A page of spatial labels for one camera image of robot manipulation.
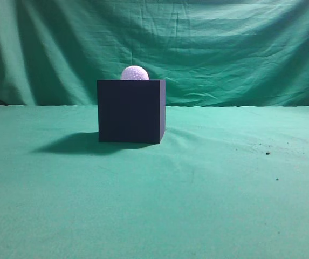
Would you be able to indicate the white dimpled golf ball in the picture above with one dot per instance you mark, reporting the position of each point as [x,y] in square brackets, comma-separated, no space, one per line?
[134,72]

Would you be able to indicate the dark navy cube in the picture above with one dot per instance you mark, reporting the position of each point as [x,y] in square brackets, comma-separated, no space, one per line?
[132,111]

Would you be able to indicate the green table cloth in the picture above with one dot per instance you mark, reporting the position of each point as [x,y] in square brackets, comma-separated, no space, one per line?
[225,182]

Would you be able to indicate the green backdrop cloth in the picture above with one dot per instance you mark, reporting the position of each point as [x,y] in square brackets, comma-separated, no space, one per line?
[210,53]

